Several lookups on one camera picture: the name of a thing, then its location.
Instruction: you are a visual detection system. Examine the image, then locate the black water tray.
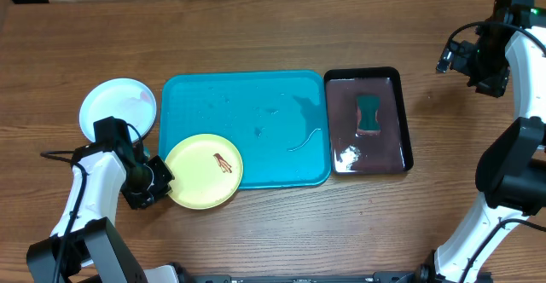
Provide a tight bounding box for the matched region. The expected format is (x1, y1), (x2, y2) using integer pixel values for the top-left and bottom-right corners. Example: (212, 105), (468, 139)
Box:
(323, 66), (414, 175)

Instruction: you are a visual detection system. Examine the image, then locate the teal plastic tray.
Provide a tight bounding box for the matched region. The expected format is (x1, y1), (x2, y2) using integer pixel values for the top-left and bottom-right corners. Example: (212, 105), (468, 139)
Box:
(159, 70), (331, 189)

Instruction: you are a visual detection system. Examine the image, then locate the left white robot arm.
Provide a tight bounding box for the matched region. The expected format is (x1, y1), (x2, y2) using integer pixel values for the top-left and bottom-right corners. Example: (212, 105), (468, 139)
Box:
(26, 117), (192, 282)

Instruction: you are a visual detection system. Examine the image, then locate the green sponge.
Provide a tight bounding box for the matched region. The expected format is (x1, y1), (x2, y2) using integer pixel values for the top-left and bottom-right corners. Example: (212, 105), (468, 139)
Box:
(357, 95), (380, 135)

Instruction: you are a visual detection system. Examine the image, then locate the yellow plate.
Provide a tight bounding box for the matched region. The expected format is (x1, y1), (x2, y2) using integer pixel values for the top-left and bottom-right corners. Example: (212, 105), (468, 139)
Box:
(166, 134), (244, 210)

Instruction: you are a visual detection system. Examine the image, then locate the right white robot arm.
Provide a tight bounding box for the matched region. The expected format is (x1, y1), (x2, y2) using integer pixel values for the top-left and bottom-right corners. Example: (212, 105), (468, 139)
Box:
(402, 0), (545, 282)

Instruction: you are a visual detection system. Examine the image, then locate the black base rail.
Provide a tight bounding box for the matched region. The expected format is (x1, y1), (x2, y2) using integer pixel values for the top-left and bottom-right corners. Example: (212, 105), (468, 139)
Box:
(113, 271), (494, 283)

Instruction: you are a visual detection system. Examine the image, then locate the light blue plate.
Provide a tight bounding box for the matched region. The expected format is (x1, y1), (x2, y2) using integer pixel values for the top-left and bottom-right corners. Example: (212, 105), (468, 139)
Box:
(79, 78), (157, 142)

